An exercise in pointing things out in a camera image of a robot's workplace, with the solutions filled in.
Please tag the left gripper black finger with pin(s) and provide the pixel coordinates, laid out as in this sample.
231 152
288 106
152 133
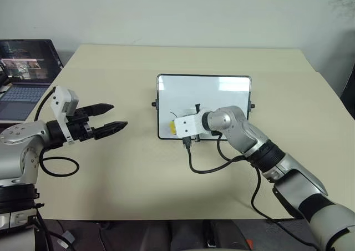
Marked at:
111 128
100 109

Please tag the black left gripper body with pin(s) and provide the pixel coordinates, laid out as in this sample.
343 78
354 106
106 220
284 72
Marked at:
81 130

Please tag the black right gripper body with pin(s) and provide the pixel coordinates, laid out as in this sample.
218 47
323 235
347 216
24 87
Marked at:
197 108

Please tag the yellow whiteboard eraser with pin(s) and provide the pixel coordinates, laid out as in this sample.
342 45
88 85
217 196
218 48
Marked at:
172 128

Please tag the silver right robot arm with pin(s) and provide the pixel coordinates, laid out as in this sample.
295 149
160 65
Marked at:
230 120

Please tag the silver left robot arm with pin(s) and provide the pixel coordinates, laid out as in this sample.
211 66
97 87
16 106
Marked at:
16 133

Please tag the black-framed small whiteboard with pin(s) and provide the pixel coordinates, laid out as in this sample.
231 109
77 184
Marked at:
205 92

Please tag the dark laptop with lit screen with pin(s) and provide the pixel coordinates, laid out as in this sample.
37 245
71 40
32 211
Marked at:
25 67

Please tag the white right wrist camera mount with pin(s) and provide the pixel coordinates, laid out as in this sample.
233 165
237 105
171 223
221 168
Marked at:
188 124

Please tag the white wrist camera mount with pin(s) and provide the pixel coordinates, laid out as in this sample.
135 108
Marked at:
64 98
188 124

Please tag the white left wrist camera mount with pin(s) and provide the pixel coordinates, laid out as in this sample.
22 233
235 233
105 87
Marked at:
64 98

